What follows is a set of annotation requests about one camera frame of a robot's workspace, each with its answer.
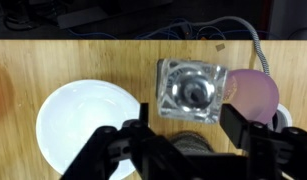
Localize gray folded cloth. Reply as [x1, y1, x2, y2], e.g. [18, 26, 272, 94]
[167, 131, 214, 154]

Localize clear square grinder bottle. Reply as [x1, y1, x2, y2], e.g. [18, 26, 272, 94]
[156, 58, 229, 125]

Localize white cable grommet ring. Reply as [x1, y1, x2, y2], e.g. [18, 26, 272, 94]
[267, 103, 293, 133]

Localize white ceramic bowl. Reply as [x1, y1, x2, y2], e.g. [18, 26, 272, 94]
[35, 79, 142, 180]

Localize blue cable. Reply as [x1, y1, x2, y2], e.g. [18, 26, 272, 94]
[67, 19, 261, 40]

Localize gray braided lamp cable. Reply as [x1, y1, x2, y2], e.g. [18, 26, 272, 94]
[192, 15, 271, 76]

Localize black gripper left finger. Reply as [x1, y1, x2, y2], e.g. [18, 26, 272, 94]
[59, 102, 194, 180]

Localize gray flat floor box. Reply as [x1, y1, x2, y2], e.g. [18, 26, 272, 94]
[56, 5, 111, 30]

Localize pink translucent plastic cup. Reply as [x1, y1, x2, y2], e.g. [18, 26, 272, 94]
[222, 68, 281, 125]

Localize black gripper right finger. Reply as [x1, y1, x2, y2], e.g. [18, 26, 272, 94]
[220, 103, 307, 180]

